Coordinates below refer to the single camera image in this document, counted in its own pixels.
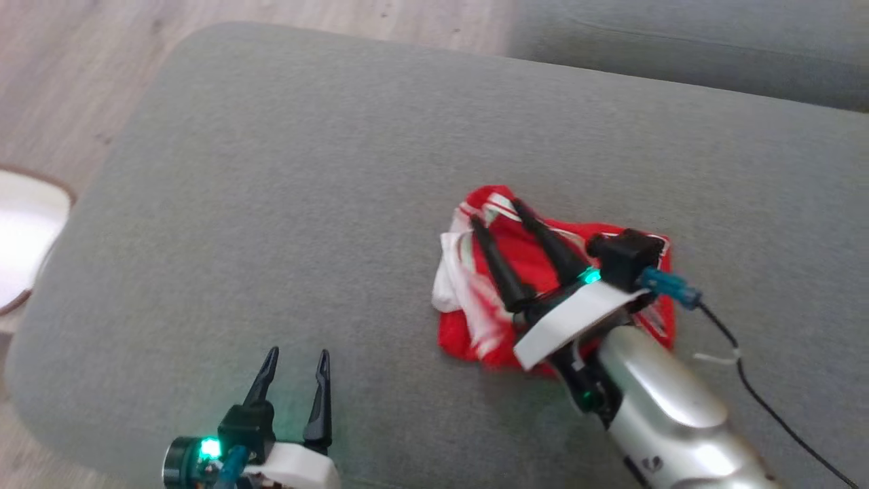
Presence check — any grey fabric ottoman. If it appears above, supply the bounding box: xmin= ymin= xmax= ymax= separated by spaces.
xmin=3 ymin=20 xmax=869 ymax=489

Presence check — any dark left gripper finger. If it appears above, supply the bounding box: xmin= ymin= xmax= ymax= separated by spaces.
xmin=303 ymin=350 xmax=333 ymax=449
xmin=243 ymin=346 xmax=279 ymax=408

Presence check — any cable with blue plug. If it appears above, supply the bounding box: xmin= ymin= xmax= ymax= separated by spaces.
xmin=217 ymin=445 xmax=250 ymax=489
xmin=638 ymin=267 xmax=859 ymax=489

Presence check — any white round brown-rimmed object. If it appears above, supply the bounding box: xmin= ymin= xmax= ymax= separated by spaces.
xmin=0 ymin=166 xmax=74 ymax=316

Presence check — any right cable with blue plug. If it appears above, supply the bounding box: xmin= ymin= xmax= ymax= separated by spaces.
xmin=638 ymin=267 xmax=859 ymax=489

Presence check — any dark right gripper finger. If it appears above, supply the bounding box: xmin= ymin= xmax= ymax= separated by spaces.
xmin=513 ymin=198 xmax=588 ymax=286
xmin=470 ymin=216 xmax=535 ymax=313

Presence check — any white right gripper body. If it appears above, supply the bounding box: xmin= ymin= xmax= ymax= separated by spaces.
xmin=513 ymin=280 xmax=649 ymax=429

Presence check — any red and white jersey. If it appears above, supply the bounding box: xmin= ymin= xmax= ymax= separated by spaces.
xmin=432 ymin=185 xmax=678 ymax=376

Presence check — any grey fabric sofa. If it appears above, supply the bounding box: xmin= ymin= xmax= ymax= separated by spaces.
xmin=506 ymin=0 xmax=869 ymax=113

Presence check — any left cable with blue plug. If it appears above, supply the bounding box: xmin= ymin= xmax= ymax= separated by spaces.
xmin=217 ymin=445 xmax=250 ymax=489

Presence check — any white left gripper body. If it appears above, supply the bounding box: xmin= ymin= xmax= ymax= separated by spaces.
xmin=243 ymin=441 xmax=341 ymax=489

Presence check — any white cable tie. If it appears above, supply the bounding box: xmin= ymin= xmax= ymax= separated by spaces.
xmin=692 ymin=348 xmax=741 ymax=366

